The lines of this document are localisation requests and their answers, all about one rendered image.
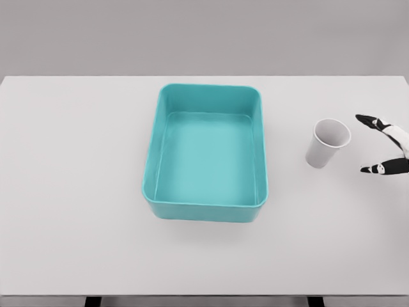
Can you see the teal plastic basket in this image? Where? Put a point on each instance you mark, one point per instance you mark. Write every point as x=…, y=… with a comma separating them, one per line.
x=204, y=153

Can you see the white paper cup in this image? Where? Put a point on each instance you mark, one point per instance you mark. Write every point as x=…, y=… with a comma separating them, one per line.
x=322, y=146

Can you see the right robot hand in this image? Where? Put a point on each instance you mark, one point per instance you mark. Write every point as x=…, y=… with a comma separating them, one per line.
x=395, y=134

